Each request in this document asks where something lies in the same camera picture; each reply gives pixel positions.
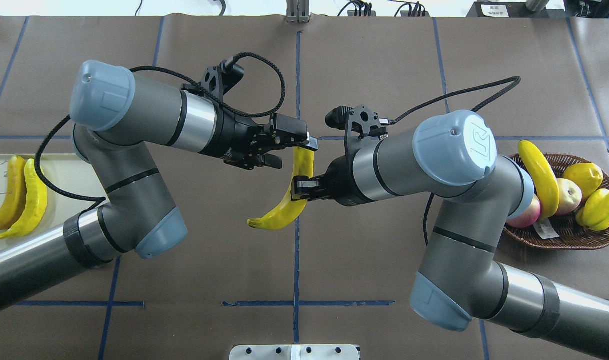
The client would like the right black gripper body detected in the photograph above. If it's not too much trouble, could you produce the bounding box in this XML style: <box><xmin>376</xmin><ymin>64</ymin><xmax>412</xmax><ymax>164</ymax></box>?
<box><xmin>320</xmin><ymin>156</ymin><xmax>358</xmax><ymax>207</ymax></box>

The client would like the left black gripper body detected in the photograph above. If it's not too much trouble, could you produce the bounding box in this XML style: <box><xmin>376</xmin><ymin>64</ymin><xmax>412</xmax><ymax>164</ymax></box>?
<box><xmin>211</xmin><ymin>111</ymin><xmax>309</xmax><ymax>171</ymax></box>

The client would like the yellow banana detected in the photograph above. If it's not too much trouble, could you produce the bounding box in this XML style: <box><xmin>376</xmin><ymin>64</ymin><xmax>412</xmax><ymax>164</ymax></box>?
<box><xmin>0</xmin><ymin>155</ymin><xmax>27</xmax><ymax>231</ymax></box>
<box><xmin>0</xmin><ymin>158</ymin><xmax>48</xmax><ymax>240</ymax></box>
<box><xmin>247</xmin><ymin>146</ymin><xmax>316</xmax><ymax>231</ymax></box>
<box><xmin>518</xmin><ymin>140</ymin><xmax>560</xmax><ymax>221</ymax></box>

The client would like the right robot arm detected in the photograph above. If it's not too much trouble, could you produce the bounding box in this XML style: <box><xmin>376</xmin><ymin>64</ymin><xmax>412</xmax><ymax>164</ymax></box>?
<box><xmin>291</xmin><ymin>108</ymin><xmax>609</xmax><ymax>360</ymax></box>

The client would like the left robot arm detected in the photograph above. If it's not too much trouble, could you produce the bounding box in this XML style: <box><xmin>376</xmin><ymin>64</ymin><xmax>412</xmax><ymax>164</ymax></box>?
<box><xmin>0</xmin><ymin>55</ymin><xmax>318</xmax><ymax>312</ymax></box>

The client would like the white bear tray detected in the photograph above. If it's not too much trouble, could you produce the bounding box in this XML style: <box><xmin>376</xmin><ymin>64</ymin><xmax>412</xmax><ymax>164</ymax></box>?
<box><xmin>0</xmin><ymin>153</ymin><xmax>106</xmax><ymax>250</ymax></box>

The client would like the pale red apple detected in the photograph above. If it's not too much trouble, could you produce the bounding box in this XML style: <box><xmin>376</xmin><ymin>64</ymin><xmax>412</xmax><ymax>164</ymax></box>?
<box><xmin>505</xmin><ymin>194</ymin><xmax>542</xmax><ymax>229</ymax></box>

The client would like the yellow lemon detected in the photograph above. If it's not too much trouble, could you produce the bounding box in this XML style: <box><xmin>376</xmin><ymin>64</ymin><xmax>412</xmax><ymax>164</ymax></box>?
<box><xmin>562</xmin><ymin>162</ymin><xmax>604</xmax><ymax>203</ymax></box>

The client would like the yellow starfruit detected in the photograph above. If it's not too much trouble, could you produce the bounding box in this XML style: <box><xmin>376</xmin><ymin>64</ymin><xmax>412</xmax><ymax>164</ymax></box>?
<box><xmin>575</xmin><ymin>188</ymin><xmax>609</xmax><ymax>231</ymax></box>

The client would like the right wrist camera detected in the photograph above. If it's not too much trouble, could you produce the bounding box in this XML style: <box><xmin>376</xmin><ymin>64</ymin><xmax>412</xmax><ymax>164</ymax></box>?
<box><xmin>324</xmin><ymin>105</ymin><xmax>390</xmax><ymax>153</ymax></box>

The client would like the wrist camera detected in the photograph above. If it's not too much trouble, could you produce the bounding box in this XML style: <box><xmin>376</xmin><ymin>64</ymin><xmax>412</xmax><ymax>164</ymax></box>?
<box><xmin>199</xmin><ymin>61</ymin><xmax>245</xmax><ymax>98</ymax></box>
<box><xmin>324</xmin><ymin>105</ymin><xmax>390</xmax><ymax>153</ymax></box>

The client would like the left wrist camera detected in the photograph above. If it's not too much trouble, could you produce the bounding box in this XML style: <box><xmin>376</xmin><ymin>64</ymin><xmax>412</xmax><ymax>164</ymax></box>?
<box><xmin>199</xmin><ymin>61</ymin><xmax>245</xmax><ymax>98</ymax></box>

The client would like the aluminium frame post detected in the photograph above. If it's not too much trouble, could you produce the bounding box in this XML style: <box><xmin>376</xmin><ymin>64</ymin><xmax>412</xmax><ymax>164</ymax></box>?
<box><xmin>285</xmin><ymin>0</ymin><xmax>311</xmax><ymax>24</ymax></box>

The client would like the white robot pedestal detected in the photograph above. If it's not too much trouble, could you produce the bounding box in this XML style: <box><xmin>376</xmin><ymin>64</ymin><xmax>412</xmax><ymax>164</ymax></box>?
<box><xmin>229</xmin><ymin>343</ymin><xmax>362</xmax><ymax>360</ymax></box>

